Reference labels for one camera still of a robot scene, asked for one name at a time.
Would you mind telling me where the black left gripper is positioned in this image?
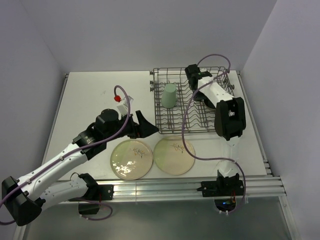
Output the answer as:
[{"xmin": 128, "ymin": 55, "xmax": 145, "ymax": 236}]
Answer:
[{"xmin": 104, "ymin": 110, "xmax": 158, "ymax": 142}]

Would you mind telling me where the black bowl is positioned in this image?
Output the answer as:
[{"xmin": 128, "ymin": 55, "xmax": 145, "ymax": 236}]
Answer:
[{"xmin": 203, "ymin": 99, "xmax": 216, "ymax": 110}]

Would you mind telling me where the pale green plastic cup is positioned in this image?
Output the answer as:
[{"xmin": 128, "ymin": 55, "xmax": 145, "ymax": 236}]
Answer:
[{"xmin": 161, "ymin": 83, "xmax": 177, "ymax": 109}]

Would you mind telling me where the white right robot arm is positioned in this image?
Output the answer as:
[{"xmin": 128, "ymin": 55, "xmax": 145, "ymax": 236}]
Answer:
[{"xmin": 184, "ymin": 64, "xmax": 247, "ymax": 195}]

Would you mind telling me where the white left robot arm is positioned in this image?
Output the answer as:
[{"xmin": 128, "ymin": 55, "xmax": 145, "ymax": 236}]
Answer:
[{"xmin": 0, "ymin": 109, "xmax": 159, "ymax": 226}]

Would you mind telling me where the cream plate with branch, left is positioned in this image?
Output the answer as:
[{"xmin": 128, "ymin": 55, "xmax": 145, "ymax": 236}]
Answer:
[{"xmin": 110, "ymin": 139, "xmax": 153, "ymax": 181}]

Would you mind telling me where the cream plate with branch, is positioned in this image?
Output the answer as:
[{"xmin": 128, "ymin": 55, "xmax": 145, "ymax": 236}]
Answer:
[
  {"xmin": 153, "ymin": 136, "xmax": 195, "ymax": 176},
  {"xmin": 110, "ymin": 139, "xmax": 153, "ymax": 181}
]

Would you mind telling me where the cream plate with branch, right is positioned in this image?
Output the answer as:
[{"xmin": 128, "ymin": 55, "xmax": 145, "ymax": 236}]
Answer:
[{"xmin": 153, "ymin": 136, "xmax": 195, "ymax": 176}]

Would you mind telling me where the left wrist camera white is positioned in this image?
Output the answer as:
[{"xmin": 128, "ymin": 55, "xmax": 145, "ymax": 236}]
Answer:
[{"xmin": 114, "ymin": 95, "xmax": 128, "ymax": 117}]

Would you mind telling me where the grey wire dish rack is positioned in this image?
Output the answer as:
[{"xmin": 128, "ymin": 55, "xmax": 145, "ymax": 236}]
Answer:
[{"xmin": 149, "ymin": 66, "xmax": 243, "ymax": 135}]

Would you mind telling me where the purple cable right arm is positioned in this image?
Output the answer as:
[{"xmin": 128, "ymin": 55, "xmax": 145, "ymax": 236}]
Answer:
[{"xmin": 181, "ymin": 52, "xmax": 247, "ymax": 214}]

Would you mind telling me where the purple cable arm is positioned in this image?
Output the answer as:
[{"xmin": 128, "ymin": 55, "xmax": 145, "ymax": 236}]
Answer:
[
  {"xmin": 0, "ymin": 85, "xmax": 135, "ymax": 225},
  {"xmin": 181, "ymin": 52, "xmax": 247, "ymax": 214}
]

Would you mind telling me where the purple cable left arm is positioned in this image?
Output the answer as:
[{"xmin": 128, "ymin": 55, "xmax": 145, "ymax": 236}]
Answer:
[{"xmin": 0, "ymin": 85, "xmax": 135, "ymax": 225}]

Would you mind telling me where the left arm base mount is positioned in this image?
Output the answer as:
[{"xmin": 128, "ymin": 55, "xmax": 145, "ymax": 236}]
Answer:
[{"xmin": 72, "ymin": 184, "xmax": 114, "ymax": 217}]

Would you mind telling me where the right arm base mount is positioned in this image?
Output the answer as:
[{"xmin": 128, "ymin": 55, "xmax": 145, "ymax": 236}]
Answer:
[{"xmin": 196, "ymin": 180, "xmax": 245, "ymax": 213}]

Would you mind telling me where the aluminium rail frame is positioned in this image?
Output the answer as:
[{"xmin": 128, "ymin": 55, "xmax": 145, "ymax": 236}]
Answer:
[{"xmin": 97, "ymin": 175, "xmax": 287, "ymax": 203}]

